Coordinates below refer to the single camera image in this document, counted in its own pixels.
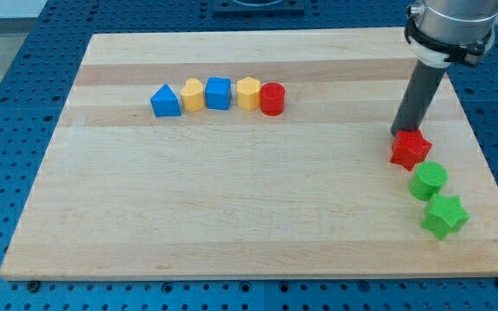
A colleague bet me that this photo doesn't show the yellow heart block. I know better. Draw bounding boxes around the yellow heart block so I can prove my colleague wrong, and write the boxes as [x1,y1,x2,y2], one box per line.
[180,78,206,112]

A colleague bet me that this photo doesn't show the wooden board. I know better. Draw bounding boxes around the wooden board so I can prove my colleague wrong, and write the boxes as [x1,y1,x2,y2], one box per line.
[0,28,498,281]

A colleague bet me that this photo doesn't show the blue triangle block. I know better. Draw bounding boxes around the blue triangle block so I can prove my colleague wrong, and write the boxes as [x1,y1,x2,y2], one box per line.
[150,84,181,117]

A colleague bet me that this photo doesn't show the green cylinder block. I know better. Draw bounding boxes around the green cylinder block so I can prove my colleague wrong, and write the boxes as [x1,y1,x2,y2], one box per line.
[408,162,449,201]

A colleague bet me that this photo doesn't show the blue cube block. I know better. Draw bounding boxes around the blue cube block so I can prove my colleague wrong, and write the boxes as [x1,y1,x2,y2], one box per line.
[205,77,232,111]

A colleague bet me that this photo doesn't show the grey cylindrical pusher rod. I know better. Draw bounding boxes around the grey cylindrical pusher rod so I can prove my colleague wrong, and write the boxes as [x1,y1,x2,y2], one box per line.
[391,60,446,136]

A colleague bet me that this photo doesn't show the red star block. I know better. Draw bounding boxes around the red star block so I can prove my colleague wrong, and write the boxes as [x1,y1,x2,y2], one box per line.
[390,130,432,171]

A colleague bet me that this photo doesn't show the yellow hexagon block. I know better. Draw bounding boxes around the yellow hexagon block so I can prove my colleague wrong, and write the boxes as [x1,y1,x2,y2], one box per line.
[236,77,261,111]

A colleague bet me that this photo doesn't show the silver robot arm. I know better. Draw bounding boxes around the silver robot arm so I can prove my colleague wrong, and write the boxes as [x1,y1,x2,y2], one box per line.
[405,0,498,69]

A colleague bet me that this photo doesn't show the green star block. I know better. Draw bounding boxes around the green star block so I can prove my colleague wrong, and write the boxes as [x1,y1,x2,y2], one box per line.
[420,194,469,240]

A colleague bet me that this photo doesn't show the red cylinder block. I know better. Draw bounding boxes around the red cylinder block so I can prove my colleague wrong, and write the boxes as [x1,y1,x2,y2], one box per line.
[260,82,285,116]

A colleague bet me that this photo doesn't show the black cable clamp ring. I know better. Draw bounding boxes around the black cable clamp ring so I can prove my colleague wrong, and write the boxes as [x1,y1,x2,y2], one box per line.
[404,16,495,68]

